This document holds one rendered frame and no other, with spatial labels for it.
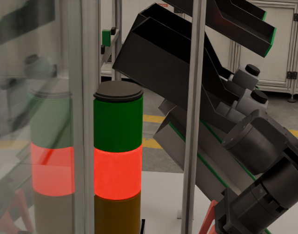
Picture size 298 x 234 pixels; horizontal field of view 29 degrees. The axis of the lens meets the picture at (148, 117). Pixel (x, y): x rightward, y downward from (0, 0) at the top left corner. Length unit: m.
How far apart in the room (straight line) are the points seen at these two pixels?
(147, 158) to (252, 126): 2.98
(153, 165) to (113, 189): 3.06
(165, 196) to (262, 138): 0.78
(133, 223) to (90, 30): 0.20
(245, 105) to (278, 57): 3.83
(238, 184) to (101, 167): 0.65
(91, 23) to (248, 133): 0.30
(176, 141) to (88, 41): 0.52
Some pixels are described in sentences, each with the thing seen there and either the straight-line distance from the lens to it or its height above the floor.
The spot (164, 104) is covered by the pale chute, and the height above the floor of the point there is 1.19.
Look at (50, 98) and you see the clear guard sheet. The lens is 0.42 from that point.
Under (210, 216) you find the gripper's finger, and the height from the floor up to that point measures 1.16.
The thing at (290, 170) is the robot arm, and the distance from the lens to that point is 0.77.
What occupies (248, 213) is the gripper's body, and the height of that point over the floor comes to 1.20.
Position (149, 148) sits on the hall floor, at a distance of 3.86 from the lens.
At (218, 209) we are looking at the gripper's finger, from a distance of 0.82.
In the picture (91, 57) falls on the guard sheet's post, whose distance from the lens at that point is 0.53.
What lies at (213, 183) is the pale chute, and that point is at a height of 1.11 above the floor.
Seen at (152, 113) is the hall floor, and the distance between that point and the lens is 4.45.
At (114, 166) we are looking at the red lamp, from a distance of 0.55.
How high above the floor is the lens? 1.59
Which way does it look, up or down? 21 degrees down
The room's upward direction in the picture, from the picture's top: 2 degrees clockwise
